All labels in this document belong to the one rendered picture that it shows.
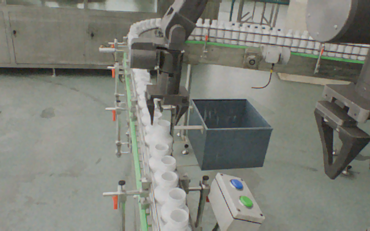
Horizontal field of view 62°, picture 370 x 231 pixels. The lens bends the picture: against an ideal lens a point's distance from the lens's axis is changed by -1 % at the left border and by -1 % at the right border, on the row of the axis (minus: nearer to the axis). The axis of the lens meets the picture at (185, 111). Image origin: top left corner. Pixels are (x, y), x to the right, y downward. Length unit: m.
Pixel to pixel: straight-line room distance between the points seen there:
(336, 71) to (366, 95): 2.43
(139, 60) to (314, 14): 0.48
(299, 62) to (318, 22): 2.37
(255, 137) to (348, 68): 1.52
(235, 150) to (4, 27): 3.51
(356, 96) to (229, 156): 1.13
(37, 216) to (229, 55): 1.82
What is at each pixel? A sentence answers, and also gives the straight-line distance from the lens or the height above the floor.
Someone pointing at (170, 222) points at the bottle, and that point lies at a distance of 0.61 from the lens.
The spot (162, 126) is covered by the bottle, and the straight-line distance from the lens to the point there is 0.80.
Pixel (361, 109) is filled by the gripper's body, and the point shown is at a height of 1.49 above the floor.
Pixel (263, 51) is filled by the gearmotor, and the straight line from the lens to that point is 2.46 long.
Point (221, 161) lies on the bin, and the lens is 1.44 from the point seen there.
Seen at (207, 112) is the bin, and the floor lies 0.87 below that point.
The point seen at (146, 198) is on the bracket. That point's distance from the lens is 0.81.
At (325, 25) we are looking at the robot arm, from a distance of 0.29.
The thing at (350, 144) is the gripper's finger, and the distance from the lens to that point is 0.33.
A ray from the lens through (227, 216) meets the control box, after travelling 0.73.
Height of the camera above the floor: 1.60
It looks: 27 degrees down
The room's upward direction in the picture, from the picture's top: 6 degrees clockwise
